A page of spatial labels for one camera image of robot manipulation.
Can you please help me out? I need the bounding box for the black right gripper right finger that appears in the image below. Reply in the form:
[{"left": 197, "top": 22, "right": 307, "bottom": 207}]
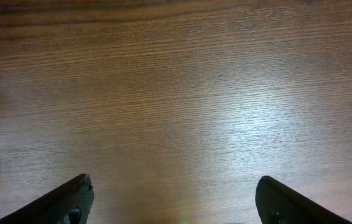
[{"left": 255, "top": 176, "right": 352, "bottom": 224}]

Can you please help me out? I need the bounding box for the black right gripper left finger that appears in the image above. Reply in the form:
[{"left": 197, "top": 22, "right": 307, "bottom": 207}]
[{"left": 0, "top": 174, "right": 95, "bottom": 224}]

